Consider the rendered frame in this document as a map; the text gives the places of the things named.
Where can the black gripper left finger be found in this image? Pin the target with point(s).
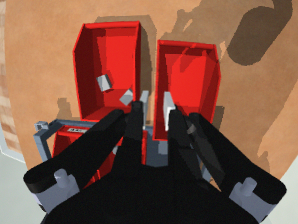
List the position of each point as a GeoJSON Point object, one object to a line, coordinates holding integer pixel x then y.
{"type": "Point", "coordinates": [62, 176]}

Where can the grey steel disc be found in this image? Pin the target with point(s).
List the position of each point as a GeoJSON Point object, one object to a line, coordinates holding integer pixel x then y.
{"type": "Point", "coordinates": [115, 149]}

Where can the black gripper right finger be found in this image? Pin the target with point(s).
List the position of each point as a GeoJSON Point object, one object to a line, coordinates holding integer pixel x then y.
{"type": "Point", "coordinates": [248, 185]}

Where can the grey metal block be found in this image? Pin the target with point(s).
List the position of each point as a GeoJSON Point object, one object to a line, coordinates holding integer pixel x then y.
{"type": "Point", "coordinates": [104, 82]}
{"type": "Point", "coordinates": [127, 97]}

